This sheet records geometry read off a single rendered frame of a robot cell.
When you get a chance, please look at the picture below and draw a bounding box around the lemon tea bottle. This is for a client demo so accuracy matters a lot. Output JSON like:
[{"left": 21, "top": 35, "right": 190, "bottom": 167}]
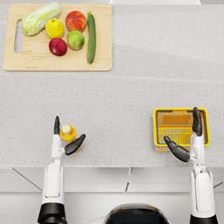
[{"left": 59, "top": 124, "right": 81, "bottom": 153}]

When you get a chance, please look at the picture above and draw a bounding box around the yellow slatted basket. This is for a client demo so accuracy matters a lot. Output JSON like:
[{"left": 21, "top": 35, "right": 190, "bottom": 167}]
[{"left": 153, "top": 107, "right": 211, "bottom": 152}]

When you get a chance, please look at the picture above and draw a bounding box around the yellow lemon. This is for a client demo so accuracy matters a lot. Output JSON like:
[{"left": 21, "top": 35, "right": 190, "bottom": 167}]
[{"left": 45, "top": 17, "right": 66, "bottom": 40}]

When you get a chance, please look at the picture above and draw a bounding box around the wooden cutting board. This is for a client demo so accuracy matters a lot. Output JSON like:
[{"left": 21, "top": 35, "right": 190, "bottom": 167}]
[{"left": 3, "top": 3, "right": 113, "bottom": 72}]

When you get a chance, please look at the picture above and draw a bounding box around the dark round robot body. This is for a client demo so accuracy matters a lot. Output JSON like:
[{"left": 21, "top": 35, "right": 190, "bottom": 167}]
[{"left": 102, "top": 203, "right": 171, "bottom": 224}]

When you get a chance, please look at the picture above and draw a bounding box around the dark red plum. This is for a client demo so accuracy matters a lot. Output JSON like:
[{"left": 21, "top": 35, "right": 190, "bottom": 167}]
[{"left": 48, "top": 37, "right": 68, "bottom": 57}]

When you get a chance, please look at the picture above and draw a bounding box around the green apple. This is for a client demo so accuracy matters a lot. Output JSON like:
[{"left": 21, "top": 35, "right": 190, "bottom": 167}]
[{"left": 66, "top": 30, "right": 86, "bottom": 51}]

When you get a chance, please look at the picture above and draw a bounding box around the green cucumber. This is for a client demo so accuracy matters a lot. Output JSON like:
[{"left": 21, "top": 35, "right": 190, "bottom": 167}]
[{"left": 86, "top": 11, "right": 97, "bottom": 65}]

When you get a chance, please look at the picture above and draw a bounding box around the napa cabbage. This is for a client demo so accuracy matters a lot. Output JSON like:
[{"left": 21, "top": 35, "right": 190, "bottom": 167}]
[{"left": 21, "top": 1, "right": 62, "bottom": 37}]

